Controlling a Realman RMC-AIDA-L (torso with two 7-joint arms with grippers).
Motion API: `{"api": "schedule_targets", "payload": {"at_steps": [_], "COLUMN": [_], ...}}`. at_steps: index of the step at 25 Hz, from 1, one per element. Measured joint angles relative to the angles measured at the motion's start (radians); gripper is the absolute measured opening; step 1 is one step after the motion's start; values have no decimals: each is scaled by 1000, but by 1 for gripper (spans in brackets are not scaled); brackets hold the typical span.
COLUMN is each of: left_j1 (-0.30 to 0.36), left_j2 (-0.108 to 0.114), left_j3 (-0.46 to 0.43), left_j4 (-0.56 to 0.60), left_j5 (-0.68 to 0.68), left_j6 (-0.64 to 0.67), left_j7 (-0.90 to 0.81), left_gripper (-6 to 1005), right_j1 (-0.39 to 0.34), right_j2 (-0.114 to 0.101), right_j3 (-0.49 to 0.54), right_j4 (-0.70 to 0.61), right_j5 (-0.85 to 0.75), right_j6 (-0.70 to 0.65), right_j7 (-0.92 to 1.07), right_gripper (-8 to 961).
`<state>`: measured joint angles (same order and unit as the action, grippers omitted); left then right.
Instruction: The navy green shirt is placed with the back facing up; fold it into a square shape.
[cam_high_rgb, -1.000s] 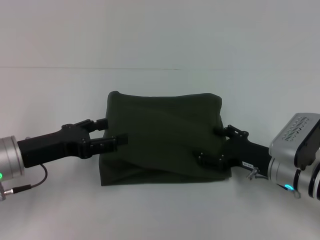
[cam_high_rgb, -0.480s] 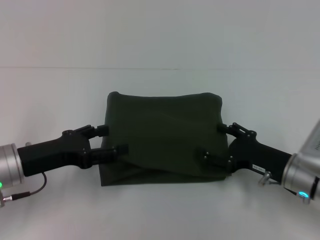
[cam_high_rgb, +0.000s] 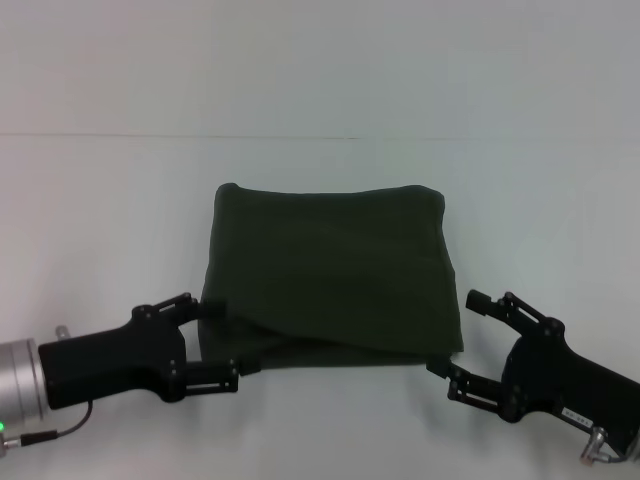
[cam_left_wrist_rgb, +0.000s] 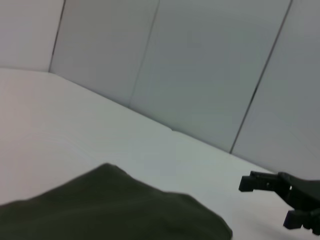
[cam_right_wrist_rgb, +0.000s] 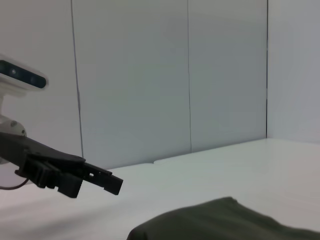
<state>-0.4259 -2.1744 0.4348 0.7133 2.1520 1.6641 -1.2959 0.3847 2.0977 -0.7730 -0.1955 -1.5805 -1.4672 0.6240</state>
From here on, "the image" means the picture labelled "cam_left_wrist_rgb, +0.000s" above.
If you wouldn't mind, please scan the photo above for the dark green shirt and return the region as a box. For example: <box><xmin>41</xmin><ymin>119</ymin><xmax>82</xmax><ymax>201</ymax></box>
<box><xmin>0</xmin><ymin>162</ymin><xmax>234</xmax><ymax>240</ymax></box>

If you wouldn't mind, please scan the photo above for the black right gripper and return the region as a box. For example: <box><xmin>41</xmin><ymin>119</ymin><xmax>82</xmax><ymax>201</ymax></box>
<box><xmin>238</xmin><ymin>170</ymin><xmax>320</xmax><ymax>235</ymax></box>

